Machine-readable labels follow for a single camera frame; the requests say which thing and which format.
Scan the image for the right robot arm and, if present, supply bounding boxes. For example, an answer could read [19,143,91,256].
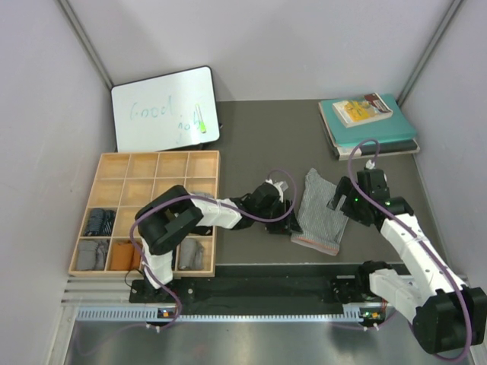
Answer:
[327,168,486,355]

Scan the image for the dark blue rolled socks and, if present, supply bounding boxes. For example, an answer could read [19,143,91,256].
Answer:
[84,208,116,236]

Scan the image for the light grey underwear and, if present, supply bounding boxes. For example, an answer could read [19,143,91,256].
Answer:
[191,191,214,198]

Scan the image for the wooden compartment tray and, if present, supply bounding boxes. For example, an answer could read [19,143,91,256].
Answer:
[68,151,221,278]

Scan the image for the grey striped boxer shorts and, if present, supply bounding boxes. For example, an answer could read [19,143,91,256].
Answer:
[291,168,349,256]

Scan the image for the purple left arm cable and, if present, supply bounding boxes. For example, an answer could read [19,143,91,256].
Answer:
[129,169,298,332]

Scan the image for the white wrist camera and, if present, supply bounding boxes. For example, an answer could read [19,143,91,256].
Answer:
[266,179,288,202]
[365,160,376,170]

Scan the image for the green whiteboard marker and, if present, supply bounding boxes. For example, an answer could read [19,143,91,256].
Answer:
[196,103,207,134]

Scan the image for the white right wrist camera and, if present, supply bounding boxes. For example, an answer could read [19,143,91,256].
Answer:
[365,160,376,170]

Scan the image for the grey rolled socks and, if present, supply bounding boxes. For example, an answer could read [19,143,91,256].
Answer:
[75,240,109,271]

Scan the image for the grey rolled garment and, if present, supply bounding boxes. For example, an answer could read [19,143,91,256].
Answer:
[178,238,204,271]

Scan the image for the orange rolled garment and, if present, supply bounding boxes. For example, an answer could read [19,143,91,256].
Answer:
[108,240,141,271]

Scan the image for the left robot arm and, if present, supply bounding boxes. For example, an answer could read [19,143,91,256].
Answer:
[129,179,302,303]

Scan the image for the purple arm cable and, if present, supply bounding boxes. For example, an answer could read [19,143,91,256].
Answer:
[129,169,298,332]
[348,138,475,361]

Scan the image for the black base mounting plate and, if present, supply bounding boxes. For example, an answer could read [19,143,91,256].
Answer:
[129,264,385,316]

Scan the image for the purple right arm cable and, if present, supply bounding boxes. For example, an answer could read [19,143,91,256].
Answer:
[348,138,475,361]

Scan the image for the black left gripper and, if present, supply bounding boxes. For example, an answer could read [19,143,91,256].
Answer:
[255,199,302,235]

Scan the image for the white whiteboard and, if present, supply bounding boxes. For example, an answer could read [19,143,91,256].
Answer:
[111,65,220,153]

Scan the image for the yellow paperback book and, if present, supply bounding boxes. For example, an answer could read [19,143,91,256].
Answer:
[332,93,393,128]

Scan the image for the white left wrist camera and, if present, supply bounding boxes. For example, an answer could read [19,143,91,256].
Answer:
[266,179,288,202]

